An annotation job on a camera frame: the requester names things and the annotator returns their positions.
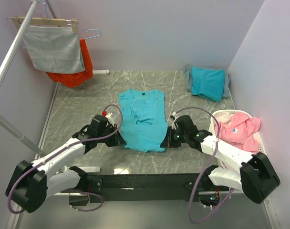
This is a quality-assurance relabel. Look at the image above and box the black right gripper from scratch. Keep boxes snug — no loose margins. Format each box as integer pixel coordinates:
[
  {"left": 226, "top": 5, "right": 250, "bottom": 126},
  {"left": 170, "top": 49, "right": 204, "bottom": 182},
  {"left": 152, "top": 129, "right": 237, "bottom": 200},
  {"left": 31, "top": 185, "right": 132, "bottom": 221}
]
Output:
[{"left": 160, "top": 126, "right": 188, "bottom": 148}]

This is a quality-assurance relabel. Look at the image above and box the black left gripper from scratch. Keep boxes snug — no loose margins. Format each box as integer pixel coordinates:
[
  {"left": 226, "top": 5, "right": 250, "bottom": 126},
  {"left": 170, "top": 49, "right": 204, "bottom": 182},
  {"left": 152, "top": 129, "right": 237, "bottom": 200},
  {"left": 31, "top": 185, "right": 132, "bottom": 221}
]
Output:
[{"left": 97, "top": 124, "right": 126, "bottom": 147}]

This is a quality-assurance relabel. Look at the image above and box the turquoise t shirt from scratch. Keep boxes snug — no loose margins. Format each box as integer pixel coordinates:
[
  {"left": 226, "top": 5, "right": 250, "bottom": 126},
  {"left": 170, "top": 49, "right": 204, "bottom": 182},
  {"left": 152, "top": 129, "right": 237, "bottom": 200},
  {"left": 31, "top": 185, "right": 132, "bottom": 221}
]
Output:
[
  {"left": 119, "top": 89, "right": 168, "bottom": 153},
  {"left": 190, "top": 67, "right": 225, "bottom": 102}
]

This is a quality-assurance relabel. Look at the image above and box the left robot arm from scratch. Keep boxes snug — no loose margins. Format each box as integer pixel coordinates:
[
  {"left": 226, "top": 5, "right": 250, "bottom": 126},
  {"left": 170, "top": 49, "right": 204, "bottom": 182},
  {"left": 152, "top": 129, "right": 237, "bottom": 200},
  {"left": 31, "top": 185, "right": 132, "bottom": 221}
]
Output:
[{"left": 5, "top": 112, "right": 126, "bottom": 213}]

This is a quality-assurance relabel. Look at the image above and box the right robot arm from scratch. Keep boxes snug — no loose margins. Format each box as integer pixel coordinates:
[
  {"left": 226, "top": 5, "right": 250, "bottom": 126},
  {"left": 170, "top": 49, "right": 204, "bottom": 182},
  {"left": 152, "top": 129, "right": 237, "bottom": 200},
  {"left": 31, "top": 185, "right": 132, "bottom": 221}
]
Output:
[{"left": 161, "top": 114, "right": 280, "bottom": 204}]

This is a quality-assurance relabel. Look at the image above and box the black base beam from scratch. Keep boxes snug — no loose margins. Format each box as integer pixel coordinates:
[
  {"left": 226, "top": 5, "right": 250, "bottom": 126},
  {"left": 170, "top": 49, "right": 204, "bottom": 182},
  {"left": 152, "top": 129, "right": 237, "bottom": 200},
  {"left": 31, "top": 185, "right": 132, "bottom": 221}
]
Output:
[{"left": 68, "top": 173, "right": 222, "bottom": 206}]

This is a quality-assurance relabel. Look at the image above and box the white laundry basket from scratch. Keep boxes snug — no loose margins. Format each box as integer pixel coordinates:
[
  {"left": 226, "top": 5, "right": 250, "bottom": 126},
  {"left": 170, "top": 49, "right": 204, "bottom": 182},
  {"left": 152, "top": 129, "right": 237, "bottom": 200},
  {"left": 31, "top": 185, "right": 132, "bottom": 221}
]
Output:
[{"left": 210, "top": 109, "right": 267, "bottom": 167}]

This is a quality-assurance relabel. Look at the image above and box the white rack foot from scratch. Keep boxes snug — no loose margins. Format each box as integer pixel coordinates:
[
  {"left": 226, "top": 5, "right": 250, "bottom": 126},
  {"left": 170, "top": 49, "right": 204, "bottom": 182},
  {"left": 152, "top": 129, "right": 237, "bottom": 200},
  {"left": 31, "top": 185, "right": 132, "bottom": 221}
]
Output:
[{"left": 93, "top": 70, "right": 110, "bottom": 75}]

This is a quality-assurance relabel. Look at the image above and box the pink t shirt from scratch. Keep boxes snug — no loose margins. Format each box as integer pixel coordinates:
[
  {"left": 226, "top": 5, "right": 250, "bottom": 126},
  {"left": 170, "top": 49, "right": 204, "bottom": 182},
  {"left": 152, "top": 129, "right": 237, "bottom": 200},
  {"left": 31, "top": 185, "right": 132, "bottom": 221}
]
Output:
[{"left": 214, "top": 112, "right": 262, "bottom": 155}]

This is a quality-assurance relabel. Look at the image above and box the folded turquoise t shirt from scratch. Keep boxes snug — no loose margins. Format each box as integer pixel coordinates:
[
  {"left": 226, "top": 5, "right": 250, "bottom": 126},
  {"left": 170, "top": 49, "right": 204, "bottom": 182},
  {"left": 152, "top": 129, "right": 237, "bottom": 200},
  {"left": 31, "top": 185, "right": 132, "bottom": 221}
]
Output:
[{"left": 190, "top": 67, "right": 225, "bottom": 102}]

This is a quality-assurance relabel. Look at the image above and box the orange hanging garment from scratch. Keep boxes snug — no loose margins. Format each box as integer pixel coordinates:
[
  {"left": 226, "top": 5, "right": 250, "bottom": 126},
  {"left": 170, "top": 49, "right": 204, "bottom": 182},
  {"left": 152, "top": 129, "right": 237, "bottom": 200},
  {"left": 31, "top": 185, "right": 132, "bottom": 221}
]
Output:
[{"left": 46, "top": 39, "right": 93, "bottom": 88}]

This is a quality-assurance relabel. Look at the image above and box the grey hanging cloth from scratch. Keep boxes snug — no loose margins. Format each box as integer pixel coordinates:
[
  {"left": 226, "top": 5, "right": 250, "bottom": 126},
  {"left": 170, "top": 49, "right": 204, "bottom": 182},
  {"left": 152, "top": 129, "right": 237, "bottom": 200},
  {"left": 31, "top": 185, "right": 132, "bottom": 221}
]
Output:
[{"left": 23, "top": 26, "right": 85, "bottom": 74}]

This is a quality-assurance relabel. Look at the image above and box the metal clothes rack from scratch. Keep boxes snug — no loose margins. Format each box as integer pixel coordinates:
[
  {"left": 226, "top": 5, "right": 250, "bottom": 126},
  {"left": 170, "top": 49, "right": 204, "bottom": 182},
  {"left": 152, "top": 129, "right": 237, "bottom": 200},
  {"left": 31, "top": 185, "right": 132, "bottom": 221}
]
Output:
[{"left": 0, "top": 0, "right": 53, "bottom": 155}]

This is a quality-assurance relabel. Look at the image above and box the wooden clip hanger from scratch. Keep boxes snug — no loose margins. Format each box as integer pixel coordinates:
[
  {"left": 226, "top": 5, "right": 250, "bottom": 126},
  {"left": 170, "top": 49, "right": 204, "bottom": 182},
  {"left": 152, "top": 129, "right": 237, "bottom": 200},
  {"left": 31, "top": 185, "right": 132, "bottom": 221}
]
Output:
[{"left": 11, "top": 16, "right": 78, "bottom": 33}]

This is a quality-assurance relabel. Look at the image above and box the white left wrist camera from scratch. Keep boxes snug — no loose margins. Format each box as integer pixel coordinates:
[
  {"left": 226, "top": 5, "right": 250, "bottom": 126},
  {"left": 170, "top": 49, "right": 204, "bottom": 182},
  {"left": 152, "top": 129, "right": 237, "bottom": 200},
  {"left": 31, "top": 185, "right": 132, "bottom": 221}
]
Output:
[{"left": 102, "top": 110, "right": 116, "bottom": 125}]

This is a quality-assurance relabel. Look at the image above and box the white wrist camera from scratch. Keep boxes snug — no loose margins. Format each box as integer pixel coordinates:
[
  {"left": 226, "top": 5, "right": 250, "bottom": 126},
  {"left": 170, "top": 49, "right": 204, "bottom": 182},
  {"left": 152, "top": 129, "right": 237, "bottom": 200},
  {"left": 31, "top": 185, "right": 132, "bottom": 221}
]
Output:
[
  {"left": 102, "top": 110, "right": 116, "bottom": 125},
  {"left": 170, "top": 112, "right": 179, "bottom": 122}
]

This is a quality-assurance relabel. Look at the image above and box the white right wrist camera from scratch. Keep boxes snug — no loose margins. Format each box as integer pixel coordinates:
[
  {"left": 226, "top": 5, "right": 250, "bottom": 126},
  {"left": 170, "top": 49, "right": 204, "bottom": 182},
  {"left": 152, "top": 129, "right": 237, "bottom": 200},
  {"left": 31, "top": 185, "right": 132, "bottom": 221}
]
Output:
[{"left": 170, "top": 112, "right": 179, "bottom": 122}]

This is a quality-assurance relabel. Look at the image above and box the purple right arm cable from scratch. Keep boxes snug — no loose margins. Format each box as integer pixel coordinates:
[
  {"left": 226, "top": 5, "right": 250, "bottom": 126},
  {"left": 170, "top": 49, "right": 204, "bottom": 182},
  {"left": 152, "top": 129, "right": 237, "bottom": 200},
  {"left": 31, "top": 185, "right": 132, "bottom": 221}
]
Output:
[{"left": 173, "top": 106, "right": 234, "bottom": 224}]

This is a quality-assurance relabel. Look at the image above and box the aluminium rail frame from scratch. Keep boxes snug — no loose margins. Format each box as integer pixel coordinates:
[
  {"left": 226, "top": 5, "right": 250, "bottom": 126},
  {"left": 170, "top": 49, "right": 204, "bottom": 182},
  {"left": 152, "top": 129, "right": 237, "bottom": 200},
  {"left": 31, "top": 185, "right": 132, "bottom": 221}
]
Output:
[{"left": 16, "top": 188, "right": 271, "bottom": 198}]

